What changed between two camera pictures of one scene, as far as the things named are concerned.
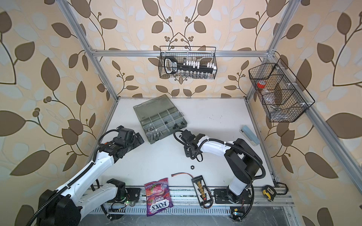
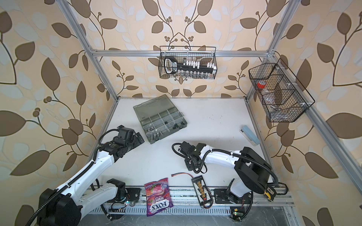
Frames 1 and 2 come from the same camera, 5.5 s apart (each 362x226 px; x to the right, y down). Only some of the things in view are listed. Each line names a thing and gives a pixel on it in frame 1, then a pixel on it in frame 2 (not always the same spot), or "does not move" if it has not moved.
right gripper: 186,152 -> 188,166
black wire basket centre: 187,62 does not move
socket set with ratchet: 189,68 does not move
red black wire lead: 173,174 does not move
